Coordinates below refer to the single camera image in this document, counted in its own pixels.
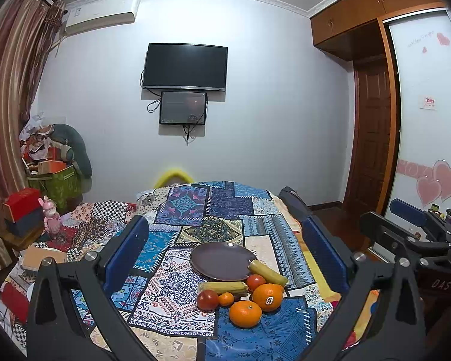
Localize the brown wooden door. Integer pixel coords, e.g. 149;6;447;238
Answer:
344;57;391;216

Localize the red gift box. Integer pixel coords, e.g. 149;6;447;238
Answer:
2;187;41;223

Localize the cardboard box lid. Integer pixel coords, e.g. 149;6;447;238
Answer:
21;245;67;272

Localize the red tomato right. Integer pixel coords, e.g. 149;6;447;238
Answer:
246;274;266;293

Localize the red tomato left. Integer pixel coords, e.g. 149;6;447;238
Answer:
196;289;219;312

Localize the small black wall monitor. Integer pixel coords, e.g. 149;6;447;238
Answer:
159;91;207;125

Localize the small tangerine left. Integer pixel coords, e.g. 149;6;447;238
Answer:
218;292;235;308

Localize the patchwork blue bedspread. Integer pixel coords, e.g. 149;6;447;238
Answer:
31;182;338;360

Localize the yellow curved chair back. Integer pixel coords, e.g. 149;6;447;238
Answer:
154;168;194;188

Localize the grey green plush pillow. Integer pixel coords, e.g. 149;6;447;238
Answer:
51;124;93;179

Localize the green storage box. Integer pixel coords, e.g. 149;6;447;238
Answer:
27;165;83;214

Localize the yellow orange blanket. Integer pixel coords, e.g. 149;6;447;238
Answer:
270;190;381;350

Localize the brown wooden wardrobe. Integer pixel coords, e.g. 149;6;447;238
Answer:
308;0;448;61

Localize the white sliding wardrobe door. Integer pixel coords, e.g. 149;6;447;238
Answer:
386;9;451;213

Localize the pink rabbit figurine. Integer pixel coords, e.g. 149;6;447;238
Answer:
38;196;61;239

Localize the striped red brown curtain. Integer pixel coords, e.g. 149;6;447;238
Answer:
0;0;65;270

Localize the wall mounted black television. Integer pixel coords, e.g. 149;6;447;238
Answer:
141;43;228;91

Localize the large orange with sticker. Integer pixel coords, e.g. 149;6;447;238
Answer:
252;284;284;312

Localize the dark purple plate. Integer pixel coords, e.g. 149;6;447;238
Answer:
190;242;256;282

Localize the white air conditioner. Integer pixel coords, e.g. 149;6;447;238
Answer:
64;0;140;36

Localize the large orange front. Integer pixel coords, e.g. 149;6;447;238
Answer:
229;301;262;329

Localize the red tomato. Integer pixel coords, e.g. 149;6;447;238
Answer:
246;274;266;293
196;289;219;312

